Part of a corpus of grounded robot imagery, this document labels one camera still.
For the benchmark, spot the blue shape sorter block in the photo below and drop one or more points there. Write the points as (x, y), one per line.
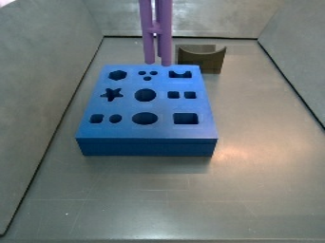
(148, 110)

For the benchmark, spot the purple three prong object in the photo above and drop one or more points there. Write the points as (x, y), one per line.
(155, 24)

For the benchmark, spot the dark olive arch block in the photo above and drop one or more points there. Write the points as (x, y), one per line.
(203, 55)

